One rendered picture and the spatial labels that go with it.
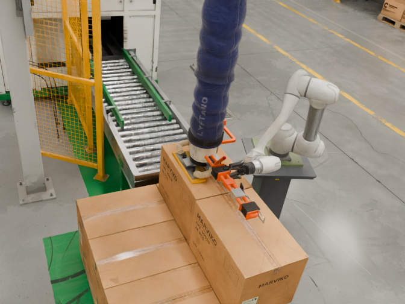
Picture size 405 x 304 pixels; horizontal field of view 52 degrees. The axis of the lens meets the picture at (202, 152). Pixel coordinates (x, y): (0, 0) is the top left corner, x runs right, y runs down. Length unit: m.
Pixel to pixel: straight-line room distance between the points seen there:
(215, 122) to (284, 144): 0.86
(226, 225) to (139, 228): 0.72
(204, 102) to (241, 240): 0.81
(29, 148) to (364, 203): 3.17
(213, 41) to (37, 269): 2.13
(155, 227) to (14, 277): 1.13
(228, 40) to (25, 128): 1.95
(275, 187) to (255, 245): 1.17
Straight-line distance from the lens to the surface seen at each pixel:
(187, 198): 2.64
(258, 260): 2.26
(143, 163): 3.43
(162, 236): 2.83
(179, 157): 2.79
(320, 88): 2.71
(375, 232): 4.22
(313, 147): 3.15
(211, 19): 2.24
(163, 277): 2.62
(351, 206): 4.38
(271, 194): 3.47
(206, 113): 2.46
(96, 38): 3.42
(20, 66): 3.36
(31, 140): 3.67
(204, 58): 2.32
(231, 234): 2.35
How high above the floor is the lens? 2.62
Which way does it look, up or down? 35 degrees down
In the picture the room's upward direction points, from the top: 8 degrees clockwise
